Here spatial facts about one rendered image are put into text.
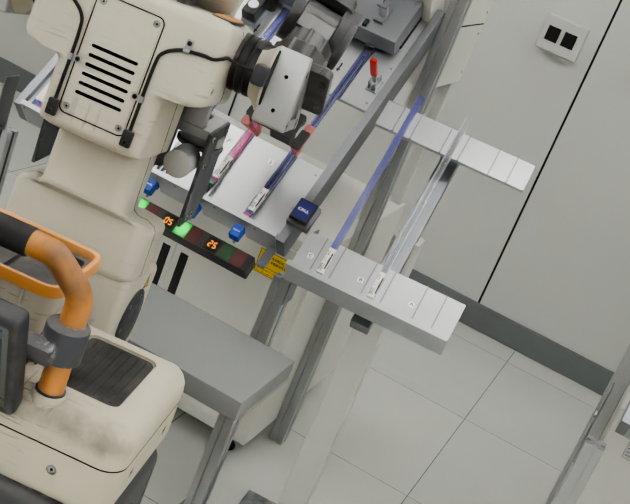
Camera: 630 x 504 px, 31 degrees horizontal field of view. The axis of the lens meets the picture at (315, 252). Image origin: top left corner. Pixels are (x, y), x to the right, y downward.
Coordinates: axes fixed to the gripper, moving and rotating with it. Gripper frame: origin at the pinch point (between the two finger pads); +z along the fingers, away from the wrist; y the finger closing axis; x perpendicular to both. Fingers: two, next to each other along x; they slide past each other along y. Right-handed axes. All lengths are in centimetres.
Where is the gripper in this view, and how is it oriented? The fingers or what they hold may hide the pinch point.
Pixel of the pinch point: (278, 142)
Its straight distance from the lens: 242.1
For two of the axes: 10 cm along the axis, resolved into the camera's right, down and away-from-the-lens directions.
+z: -0.2, 4.9, 8.7
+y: -8.6, -4.6, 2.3
